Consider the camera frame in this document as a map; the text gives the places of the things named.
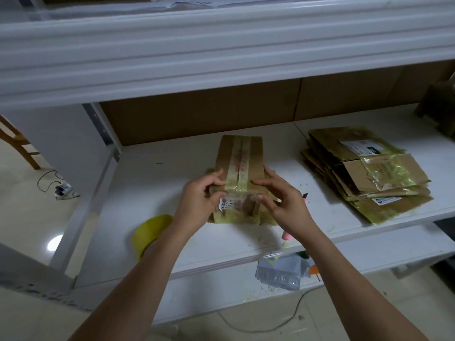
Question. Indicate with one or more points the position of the orange plastic object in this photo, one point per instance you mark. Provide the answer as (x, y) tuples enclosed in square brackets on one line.
[(313, 269)]

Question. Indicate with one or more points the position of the wooden chair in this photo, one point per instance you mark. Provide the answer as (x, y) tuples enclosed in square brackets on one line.
[(18, 142)]

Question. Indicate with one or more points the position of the labelled taped cardboard box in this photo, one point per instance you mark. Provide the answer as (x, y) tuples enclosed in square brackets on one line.
[(441, 103)]

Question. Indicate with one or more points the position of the white metal shelf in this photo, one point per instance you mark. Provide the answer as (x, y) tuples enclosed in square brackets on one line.
[(156, 174)]

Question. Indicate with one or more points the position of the yellow tape roll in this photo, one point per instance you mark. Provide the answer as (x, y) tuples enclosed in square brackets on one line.
[(149, 232)]

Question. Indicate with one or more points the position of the person's right hand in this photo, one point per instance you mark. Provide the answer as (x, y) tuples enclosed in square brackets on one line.
[(288, 206)]

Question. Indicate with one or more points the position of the person's left forearm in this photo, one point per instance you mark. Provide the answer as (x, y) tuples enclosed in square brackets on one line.
[(124, 294)]

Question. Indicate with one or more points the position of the stack of cardboard boxes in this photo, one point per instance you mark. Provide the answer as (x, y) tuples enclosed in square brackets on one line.
[(366, 170)]

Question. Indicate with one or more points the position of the person's right forearm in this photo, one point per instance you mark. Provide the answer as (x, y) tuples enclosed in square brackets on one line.
[(362, 291)]

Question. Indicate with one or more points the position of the large plain cardboard box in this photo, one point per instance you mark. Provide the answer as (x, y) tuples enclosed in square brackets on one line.
[(238, 156)]

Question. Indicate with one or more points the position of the person's left hand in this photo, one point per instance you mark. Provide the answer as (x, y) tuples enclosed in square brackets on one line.
[(195, 206)]

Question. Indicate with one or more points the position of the white power strip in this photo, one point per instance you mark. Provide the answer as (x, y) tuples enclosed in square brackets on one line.
[(64, 189)]

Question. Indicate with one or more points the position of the pink utility knife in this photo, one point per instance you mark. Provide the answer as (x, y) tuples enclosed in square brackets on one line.
[(286, 236)]

